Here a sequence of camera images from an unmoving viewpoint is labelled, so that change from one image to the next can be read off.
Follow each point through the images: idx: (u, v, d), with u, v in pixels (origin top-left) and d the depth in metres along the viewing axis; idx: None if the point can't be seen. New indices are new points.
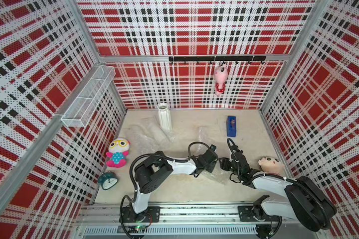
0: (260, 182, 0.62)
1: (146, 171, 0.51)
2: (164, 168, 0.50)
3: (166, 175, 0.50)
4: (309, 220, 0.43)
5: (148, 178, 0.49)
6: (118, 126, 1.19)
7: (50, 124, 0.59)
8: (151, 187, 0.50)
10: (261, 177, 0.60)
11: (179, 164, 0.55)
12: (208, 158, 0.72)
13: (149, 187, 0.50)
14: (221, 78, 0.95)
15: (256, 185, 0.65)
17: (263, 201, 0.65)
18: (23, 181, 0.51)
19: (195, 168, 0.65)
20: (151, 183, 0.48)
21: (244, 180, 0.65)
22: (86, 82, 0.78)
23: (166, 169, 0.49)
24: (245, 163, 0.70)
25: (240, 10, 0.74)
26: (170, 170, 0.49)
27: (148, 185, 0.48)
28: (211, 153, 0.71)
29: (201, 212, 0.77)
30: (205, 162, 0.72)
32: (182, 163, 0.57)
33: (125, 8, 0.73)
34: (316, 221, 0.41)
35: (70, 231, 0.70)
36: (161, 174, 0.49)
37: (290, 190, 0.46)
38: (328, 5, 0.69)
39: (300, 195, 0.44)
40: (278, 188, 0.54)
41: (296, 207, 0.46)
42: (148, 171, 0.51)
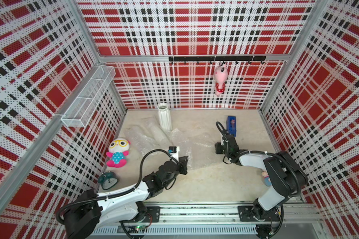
0: (247, 160, 0.67)
1: (73, 216, 0.44)
2: (90, 212, 0.42)
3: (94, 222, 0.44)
4: (280, 188, 0.49)
5: (74, 224, 0.43)
6: (117, 126, 1.18)
7: (50, 124, 0.59)
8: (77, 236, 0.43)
10: (247, 153, 0.66)
11: (116, 197, 0.48)
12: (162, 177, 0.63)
13: (80, 235, 0.43)
14: (221, 78, 0.95)
15: (242, 162, 0.70)
17: (260, 197, 0.67)
18: (23, 181, 0.51)
19: (146, 193, 0.57)
20: (75, 232, 0.42)
21: (232, 158, 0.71)
22: (86, 82, 0.78)
23: (91, 213, 0.42)
24: (234, 143, 0.75)
25: (240, 10, 0.74)
26: (97, 215, 0.42)
27: (74, 235, 0.42)
28: (164, 171, 0.60)
29: (201, 212, 0.77)
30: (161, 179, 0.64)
32: (122, 196, 0.49)
33: (125, 8, 0.73)
34: (287, 188, 0.47)
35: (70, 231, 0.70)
36: (86, 220, 0.42)
37: (268, 161, 0.51)
38: (328, 5, 0.69)
39: (276, 166, 0.48)
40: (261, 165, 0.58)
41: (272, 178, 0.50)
42: (77, 216, 0.44)
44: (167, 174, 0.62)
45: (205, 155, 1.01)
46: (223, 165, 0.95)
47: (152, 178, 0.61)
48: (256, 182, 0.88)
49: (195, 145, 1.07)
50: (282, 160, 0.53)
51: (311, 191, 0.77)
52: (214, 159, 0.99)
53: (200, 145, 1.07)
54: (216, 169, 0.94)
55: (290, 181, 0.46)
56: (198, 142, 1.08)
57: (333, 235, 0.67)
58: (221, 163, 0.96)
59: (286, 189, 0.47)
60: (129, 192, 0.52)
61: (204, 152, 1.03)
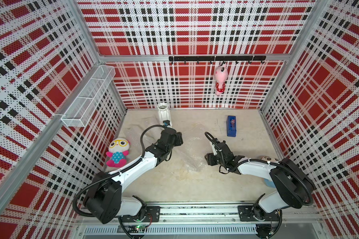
0: (246, 168, 0.63)
1: (94, 200, 0.44)
2: (110, 189, 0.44)
3: (117, 195, 0.43)
4: (291, 199, 0.47)
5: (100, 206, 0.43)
6: (118, 125, 1.19)
7: (50, 124, 0.59)
8: (112, 211, 0.43)
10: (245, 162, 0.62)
11: (129, 170, 0.49)
12: (166, 140, 0.65)
13: (109, 214, 0.43)
14: (221, 78, 0.95)
15: (242, 170, 0.66)
17: (259, 200, 0.67)
18: (23, 181, 0.51)
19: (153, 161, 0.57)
20: (106, 211, 0.42)
21: (229, 168, 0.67)
22: (86, 82, 0.78)
23: (112, 188, 0.42)
24: (228, 152, 0.71)
25: (241, 9, 0.74)
26: (118, 188, 0.42)
27: (104, 216, 0.42)
28: (167, 133, 0.63)
29: (201, 212, 0.77)
30: (165, 142, 0.65)
32: (134, 168, 0.50)
33: (125, 7, 0.73)
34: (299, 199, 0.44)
35: (70, 231, 0.70)
36: (109, 198, 0.42)
37: (274, 173, 0.47)
38: (328, 5, 0.69)
39: (283, 177, 0.46)
40: (263, 173, 0.56)
41: (279, 189, 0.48)
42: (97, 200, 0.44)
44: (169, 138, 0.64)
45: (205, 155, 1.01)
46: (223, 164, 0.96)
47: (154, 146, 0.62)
48: (256, 182, 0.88)
49: (195, 146, 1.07)
50: (287, 170, 0.51)
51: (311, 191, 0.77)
52: None
53: (200, 145, 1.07)
54: (216, 169, 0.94)
55: (300, 191, 0.44)
56: (198, 143, 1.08)
57: (333, 235, 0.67)
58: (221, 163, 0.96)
59: (298, 200, 0.44)
60: (140, 162, 0.53)
61: (204, 153, 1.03)
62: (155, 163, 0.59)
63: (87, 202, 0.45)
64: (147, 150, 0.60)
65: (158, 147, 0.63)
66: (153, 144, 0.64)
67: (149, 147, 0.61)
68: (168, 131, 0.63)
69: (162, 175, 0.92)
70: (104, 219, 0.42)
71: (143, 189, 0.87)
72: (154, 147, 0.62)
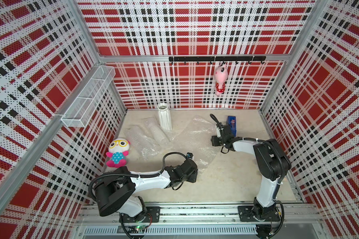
0: (239, 146, 0.72)
1: (105, 189, 0.46)
2: (124, 186, 0.44)
3: (127, 195, 0.45)
4: (266, 172, 0.55)
5: (107, 197, 0.44)
6: (118, 125, 1.19)
7: (50, 124, 0.59)
8: (113, 207, 0.45)
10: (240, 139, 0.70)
11: (146, 179, 0.50)
12: (186, 170, 0.67)
13: (110, 210, 0.45)
14: (221, 78, 0.95)
15: (235, 147, 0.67)
17: (258, 195, 0.67)
18: (23, 181, 0.51)
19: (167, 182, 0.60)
20: (109, 205, 0.43)
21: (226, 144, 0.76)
22: (86, 82, 0.78)
23: (125, 188, 0.44)
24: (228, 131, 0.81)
25: (240, 10, 0.74)
26: (131, 189, 0.44)
27: (106, 208, 0.43)
28: (190, 164, 0.66)
29: (201, 212, 0.77)
30: (184, 172, 0.67)
32: (151, 178, 0.52)
33: (125, 8, 0.73)
34: (270, 171, 0.52)
35: (70, 231, 0.70)
36: (119, 193, 0.44)
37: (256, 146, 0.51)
38: (328, 5, 0.69)
39: (264, 151, 0.53)
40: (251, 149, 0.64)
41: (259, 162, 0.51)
42: (108, 190, 0.45)
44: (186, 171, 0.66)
45: (205, 155, 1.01)
46: (223, 164, 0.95)
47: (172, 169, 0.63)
48: (256, 182, 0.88)
49: (195, 146, 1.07)
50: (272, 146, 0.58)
51: (311, 191, 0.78)
52: (213, 159, 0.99)
53: (200, 145, 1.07)
54: (216, 169, 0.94)
55: (274, 165, 0.51)
56: (198, 143, 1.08)
57: (333, 235, 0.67)
58: (222, 163, 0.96)
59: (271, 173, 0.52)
60: (158, 177, 0.55)
61: (204, 153, 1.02)
62: (164, 185, 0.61)
63: (98, 190, 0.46)
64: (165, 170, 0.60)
65: (175, 173, 0.63)
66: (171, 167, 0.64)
67: (167, 168, 0.62)
68: (192, 162, 0.66)
69: None
70: (104, 212, 0.44)
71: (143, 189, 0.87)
72: (171, 171, 0.62)
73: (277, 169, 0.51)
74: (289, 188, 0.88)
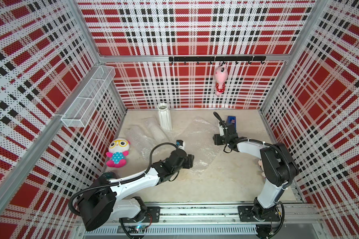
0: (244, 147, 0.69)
1: (88, 204, 0.44)
2: (105, 198, 0.42)
3: (110, 207, 0.43)
4: (273, 178, 0.52)
5: (90, 212, 0.43)
6: (117, 125, 1.19)
7: (50, 124, 0.59)
8: (99, 220, 0.43)
10: (245, 141, 0.67)
11: (128, 183, 0.48)
12: (174, 161, 0.64)
13: (96, 223, 0.43)
14: (221, 78, 0.95)
15: (240, 148, 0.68)
17: (259, 196, 0.67)
18: (23, 181, 0.51)
19: (157, 179, 0.57)
20: (93, 219, 0.42)
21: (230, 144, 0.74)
22: (86, 82, 0.78)
23: (106, 199, 0.42)
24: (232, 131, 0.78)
25: (241, 10, 0.74)
26: (112, 200, 0.42)
27: (90, 222, 0.42)
28: (178, 154, 0.62)
29: (201, 212, 0.77)
30: (173, 163, 0.64)
32: (133, 182, 0.49)
33: (125, 8, 0.73)
34: (277, 177, 0.50)
35: (70, 231, 0.70)
36: (100, 206, 0.42)
37: (263, 151, 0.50)
38: (328, 5, 0.69)
39: (271, 155, 0.51)
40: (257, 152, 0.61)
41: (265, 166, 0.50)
42: (91, 204, 0.44)
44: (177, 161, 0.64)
45: (205, 155, 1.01)
46: (223, 164, 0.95)
47: (160, 164, 0.62)
48: (256, 182, 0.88)
49: (195, 146, 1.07)
50: (278, 151, 0.55)
51: (311, 191, 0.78)
52: (213, 159, 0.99)
53: (200, 145, 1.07)
54: (216, 169, 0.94)
55: (281, 171, 0.49)
56: (198, 143, 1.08)
57: (333, 235, 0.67)
58: (222, 163, 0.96)
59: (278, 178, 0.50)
60: (142, 179, 0.52)
61: (204, 153, 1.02)
62: (156, 182, 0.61)
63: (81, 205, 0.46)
64: (153, 166, 0.59)
65: (164, 166, 0.61)
66: (160, 161, 0.63)
67: (155, 164, 0.60)
68: (180, 151, 0.63)
69: None
70: (90, 226, 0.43)
71: (144, 189, 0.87)
72: (160, 166, 0.60)
73: (284, 175, 0.49)
74: (289, 188, 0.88)
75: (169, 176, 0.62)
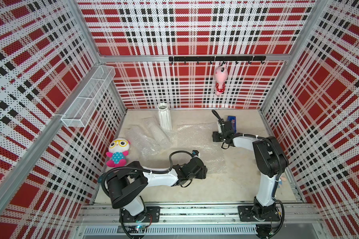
0: (239, 142, 0.73)
1: (118, 183, 0.47)
2: (137, 180, 0.46)
3: (140, 189, 0.46)
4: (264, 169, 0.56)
5: (119, 191, 0.45)
6: (118, 125, 1.19)
7: (50, 124, 0.59)
8: (125, 201, 0.46)
10: (240, 135, 0.71)
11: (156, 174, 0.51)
12: (192, 168, 0.67)
13: (122, 202, 0.46)
14: (221, 78, 0.95)
15: (235, 143, 0.76)
17: (258, 195, 0.68)
18: (23, 181, 0.51)
19: (176, 179, 0.61)
20: (122, 197, 0.44)
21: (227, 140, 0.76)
22: (86, 82, 0.78)
23: (139, 182, 0.45)
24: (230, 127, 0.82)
25: (240, 10, 0.74)
26: (143, 183, 0.45)
27: (119, 200, 0.44)
28: (196, 163, 0.66)
29: (201, 212, 0.77)
30: (190, 170, 0.68)
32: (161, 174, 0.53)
33: (125, 8, 0.73)
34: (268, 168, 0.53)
35: (70, 231, 0.70)
36: (133, 186, 0.45)
37: (255, 143, 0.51)
38: (328, 5, 0.69)
39: (263, 149, 0.54)
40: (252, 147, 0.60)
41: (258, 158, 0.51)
42: (121, 183, 0.47)
44: (194, 169, 0.69)
45: (205, 155, 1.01)
46: (223, 164, 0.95)
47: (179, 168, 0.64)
48: (256, 182, 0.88)
49: (195, 145, 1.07)
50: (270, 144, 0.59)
51: (311, 191, 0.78)
52: (213, 159, 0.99)
53: (200, 145, 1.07)
54: (215, 169, 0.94)
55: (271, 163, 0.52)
56: (198, 142, 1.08)
57: (333, 235, 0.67)
58: (222, 163, 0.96)
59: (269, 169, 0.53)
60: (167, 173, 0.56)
61: (204, 153, 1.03)
62: (172, 183, 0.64)
63: (110, 183, 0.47)
64: (174, 169, 0.61)
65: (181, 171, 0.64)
66: (179, 166, 0.65)
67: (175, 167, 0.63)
68: (198, 160, 0.66)
69: None
70: (116, 204, 0.45)
71: (144, 189, 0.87)
72: (178, 170, 0.63)
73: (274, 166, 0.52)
74: (289, 188, 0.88)
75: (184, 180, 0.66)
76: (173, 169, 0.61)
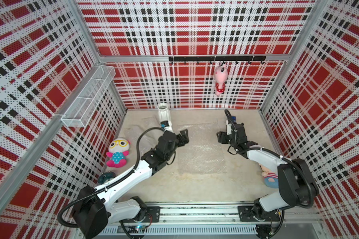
0: (255, 156, 0.63)
1: (80, 215, 0.43)
2: (94, 208, 0.40)
3: (102, 212, 0.41)
4: (289, 197, 0.47)
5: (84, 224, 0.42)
6: (118, 126, 1.19)
7: (50, 124, 0.59)
8: (96, 227, 0.42)
10: (257, 149, 0.61)
11: (116, 185, 0.45)
12: (163, 146, 0.59)
13: (95, 230, 0.42)
14: (221, 78, 0.95)
15: (250, 156, 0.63)
17: (261, 197, 0.67)
18: (23, 182, 0.51)
19: (149, 170, 0.53)
20: (89, 229, 0.41)
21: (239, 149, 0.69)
22: (86, 82, 0.78)
23: (95, 208, 0.40)
24: (243, 133, 0.71)
25: (240, 10, 0.74)
26: (101, 207, 0.40)
27: (89, 232, 0.41)
28: (164, 139, 0.57)
29: (201, 212, 0.77)
30: (162, 149, 0.60)
32: (122, 183, 0.46)
33: (125, 8, 0.73)
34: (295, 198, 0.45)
35: (70, 231, 0.70)
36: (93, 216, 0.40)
37: (282, 169, 0.47)
38: (328, 5, 0.69)
39: (290, 175, 0.45)
40: (271, 167, 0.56)
41: (281, 184, 0.49)
42: (84, 214, 0.43)
44: (167, 144, 0.57)
45: (205, 155, 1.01)
46: (223, 164, 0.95)
47: (152, 153, 0.58)
48: (256, 182, 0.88)
49: (195, 145, 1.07)
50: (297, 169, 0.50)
51: None
52: (213, 159, 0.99)
53: (200, 145, 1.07)
54: (215, 169, 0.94)
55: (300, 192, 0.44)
56: (198, 142, 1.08)
57: (333, 235, 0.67)
58: (222, 163, 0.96)
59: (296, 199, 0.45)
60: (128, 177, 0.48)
61: (204, 153, 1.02)
62: (150, 175, 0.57)
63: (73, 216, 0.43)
64: (143, 158, 0.56)
65: (155, 154, 0.58)
66: (151, 150, 0.59)
67: (146, 155, 0.57)
68: (165, 135, 0.58)
69: (162, 176, 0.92)
70: (89, 235, 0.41)
71: (144, 189, 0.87)
72: (151, 156, 0.57)
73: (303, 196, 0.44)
74: None
75: (163, 162, 0.57)
76: (144, 159, 0.55)
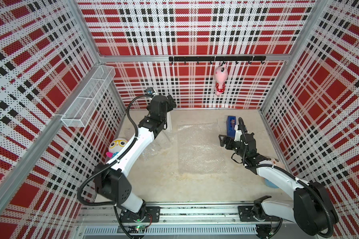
0: (267, 174, 0.59)
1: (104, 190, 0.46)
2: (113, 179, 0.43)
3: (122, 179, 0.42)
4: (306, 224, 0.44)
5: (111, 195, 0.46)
6: (118, 126, 1.19)
7: (50, 124, 0.59)
8: (123, 193, 0.45)
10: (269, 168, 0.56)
11: (126, 154, 0.47)
12: (157, 109, 0.59)
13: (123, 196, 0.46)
14: (221, 78, 0.95)
15: (260, 172, 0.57)
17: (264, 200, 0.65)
18: (23, 182, 0.51)
19: (150, 135, 0.54)
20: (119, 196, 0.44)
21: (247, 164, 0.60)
22: (86, 82, 0.78)
23: (115, 177, 0.42)
24: (254, 146, 0.66)
25: (240, 10, 0.74)
26: (121, 176, 0.42)
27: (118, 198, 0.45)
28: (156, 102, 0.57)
29: (201, 212, 0.77)
30: (157, 112, 0.60)
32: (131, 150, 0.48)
33: (125, 8, 0.73)
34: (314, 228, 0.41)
35: (70, 231, 0.70)
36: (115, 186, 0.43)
37: (299, 194, 0.43)
38: (328, 5, 0.69)
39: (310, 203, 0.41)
40: (286, 188, 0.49)
41: (297, 209, 0.45)
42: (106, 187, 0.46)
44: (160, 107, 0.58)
45: (205, 155, 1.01)
46: (223, 164, 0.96)
47: (147, 119, 0.58)
48: (256, 182, 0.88)
49: (195, 145, 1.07)
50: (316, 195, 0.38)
51: None
52: (213, 159, 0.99)
53: (201, 145, 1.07)
54: (215, 169, 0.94)
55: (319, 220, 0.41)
56: (198, 142, 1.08)
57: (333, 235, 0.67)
58: (222, 163, 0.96)
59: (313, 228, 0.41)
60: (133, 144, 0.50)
61: (204, 153, 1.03)
62: (153, 137, 0.56)
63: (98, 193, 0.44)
64: (141, 125, 0.56)
65: (151, 119, 0.58)
66: (146, 118, 0.58)
67: (143, 122, 0.57)
68: (156, 98, 0.57)
69: (162, 176, 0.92)
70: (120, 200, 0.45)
71: (144, 189, 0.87)
72: (148, 122, 0.57)
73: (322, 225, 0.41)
74: None
75: (160, 123, 0.58)
76: (142, 126, 0.56)
